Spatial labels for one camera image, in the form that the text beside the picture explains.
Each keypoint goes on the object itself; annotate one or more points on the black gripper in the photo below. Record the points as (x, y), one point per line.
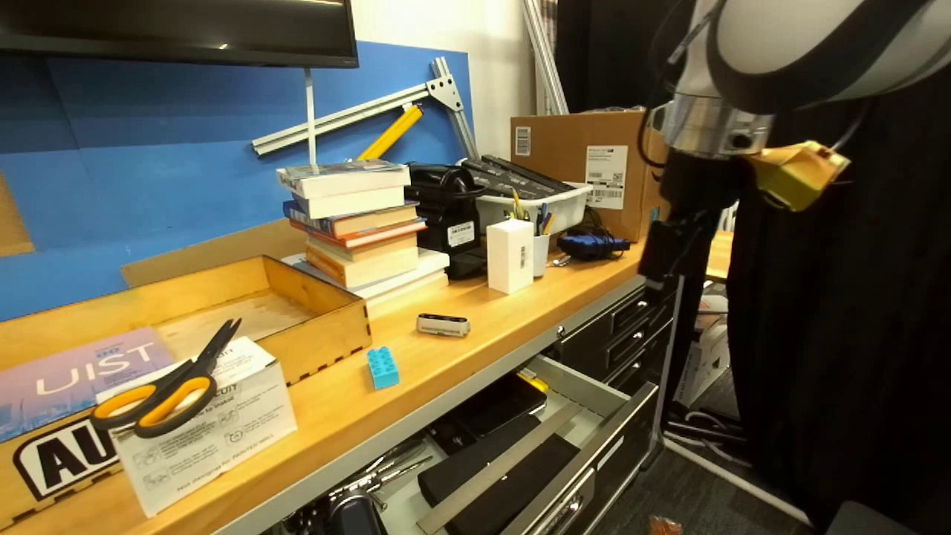
(701, 185)

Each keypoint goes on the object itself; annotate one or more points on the blue building block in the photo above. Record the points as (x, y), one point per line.
(382, 365)

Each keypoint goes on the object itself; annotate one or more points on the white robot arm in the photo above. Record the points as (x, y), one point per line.
(790, 38)

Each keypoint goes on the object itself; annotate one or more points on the black drawer cabinet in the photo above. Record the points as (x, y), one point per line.
(619, 330)

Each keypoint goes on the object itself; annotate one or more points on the open grey metal drawer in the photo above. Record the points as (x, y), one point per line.
(552, 435)

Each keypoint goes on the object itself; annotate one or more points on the black case in drawer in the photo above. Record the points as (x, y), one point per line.
(493, 463)

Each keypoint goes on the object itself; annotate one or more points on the white pen cup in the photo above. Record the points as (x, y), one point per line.
(542, 257)

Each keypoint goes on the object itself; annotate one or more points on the pens in cup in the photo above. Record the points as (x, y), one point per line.
(542, 220)

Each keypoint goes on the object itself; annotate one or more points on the brown cardboard shipping box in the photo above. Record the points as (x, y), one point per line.
(581, 148)

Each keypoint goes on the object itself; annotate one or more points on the white plastic bin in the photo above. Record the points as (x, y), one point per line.
(538, 208)

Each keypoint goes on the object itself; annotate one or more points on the small white carton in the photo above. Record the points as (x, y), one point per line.
(508, 257)

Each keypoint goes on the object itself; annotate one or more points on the black trays in bin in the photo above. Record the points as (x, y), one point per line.
(515, 175)

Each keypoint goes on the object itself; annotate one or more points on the black curtain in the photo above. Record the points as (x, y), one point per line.
(850, 328)

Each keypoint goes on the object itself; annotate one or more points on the black label printer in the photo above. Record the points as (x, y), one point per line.
(443, 220)

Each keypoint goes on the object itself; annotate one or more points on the leaning aluminium extrusion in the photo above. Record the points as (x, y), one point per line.
(542, 49)

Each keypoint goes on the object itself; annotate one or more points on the large white flat book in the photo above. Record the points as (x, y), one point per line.
(407, 283)

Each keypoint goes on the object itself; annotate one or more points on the brown red book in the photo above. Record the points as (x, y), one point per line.
(370, 227)

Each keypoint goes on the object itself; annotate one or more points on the yellow bar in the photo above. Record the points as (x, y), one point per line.
(389, 130)

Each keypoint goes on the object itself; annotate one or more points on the thick tan book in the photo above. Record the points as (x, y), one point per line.
(359, 261)

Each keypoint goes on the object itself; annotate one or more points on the white book blue cover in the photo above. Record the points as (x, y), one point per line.
(350, 202)

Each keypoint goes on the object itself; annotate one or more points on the thin white book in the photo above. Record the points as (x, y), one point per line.
(344, 175)

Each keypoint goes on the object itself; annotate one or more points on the thin white rod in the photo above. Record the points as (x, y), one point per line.
(309, 120)

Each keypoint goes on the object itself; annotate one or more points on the shallow wooden tray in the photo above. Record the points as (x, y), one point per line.
(284, 309)

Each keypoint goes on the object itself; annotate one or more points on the white printed paper sheet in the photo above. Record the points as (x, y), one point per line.
(212, 432)

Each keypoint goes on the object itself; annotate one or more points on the black monitor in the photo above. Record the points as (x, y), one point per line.
(180, 26)

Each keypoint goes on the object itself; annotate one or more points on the purple UIST sheet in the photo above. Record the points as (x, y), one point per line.
(68, 377)

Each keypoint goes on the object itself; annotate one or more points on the black white AI sticker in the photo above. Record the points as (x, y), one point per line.
(59, 462)

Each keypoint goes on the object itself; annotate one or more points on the gold wrist camera mount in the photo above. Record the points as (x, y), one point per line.
(796, 172)

